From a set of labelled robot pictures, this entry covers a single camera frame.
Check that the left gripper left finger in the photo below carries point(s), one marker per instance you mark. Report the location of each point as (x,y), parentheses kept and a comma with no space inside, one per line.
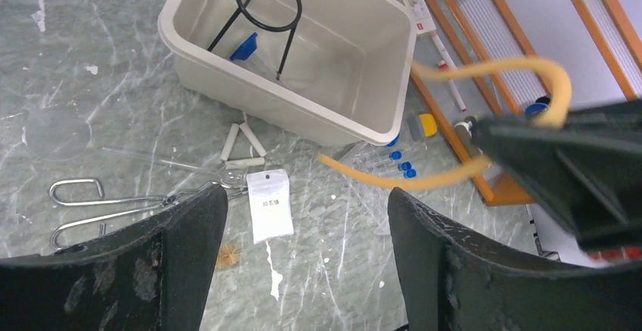
(152,275)

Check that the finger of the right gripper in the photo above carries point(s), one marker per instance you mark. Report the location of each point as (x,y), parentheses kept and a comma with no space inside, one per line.
(586,175)

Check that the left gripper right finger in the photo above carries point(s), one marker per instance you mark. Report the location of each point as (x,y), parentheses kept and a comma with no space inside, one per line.
(454,278)

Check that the metal crucible tongs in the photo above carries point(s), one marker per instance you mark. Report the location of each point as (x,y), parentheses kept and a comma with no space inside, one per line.
(151,202)

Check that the clear test tube rack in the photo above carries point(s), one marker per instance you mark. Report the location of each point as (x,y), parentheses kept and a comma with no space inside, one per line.
(372,201)

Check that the blue capped test tube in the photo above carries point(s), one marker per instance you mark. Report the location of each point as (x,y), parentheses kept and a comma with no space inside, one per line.
(394,165)
(393,142)
(378,157)
(399,174)

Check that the white powder bag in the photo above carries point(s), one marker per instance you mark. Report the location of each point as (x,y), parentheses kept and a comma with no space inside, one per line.
(269,200)

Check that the beige plastic bin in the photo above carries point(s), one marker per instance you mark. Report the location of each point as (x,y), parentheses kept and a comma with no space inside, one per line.
(345,78)

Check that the black metal tripod stand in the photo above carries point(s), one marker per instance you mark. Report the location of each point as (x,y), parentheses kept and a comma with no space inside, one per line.
(272,16)

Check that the brown test tube brush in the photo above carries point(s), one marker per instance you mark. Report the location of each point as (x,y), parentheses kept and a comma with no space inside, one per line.
(228,256)

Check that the orange wooden shelf rack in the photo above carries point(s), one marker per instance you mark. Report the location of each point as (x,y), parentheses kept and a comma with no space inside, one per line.
(506,191)

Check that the clear round flask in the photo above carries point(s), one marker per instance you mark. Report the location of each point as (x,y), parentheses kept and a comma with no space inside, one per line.
(231,179)

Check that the yellow grey sponge block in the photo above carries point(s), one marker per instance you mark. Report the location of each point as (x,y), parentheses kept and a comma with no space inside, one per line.
(422,126)

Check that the white clay triangle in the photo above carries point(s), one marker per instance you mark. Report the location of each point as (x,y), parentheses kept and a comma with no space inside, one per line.
(242,149)

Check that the clear watch glass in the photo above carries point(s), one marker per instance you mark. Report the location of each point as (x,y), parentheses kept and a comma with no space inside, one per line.
(56,133)

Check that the white box on shelf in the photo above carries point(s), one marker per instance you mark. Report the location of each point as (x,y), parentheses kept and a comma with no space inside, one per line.
(421,14)

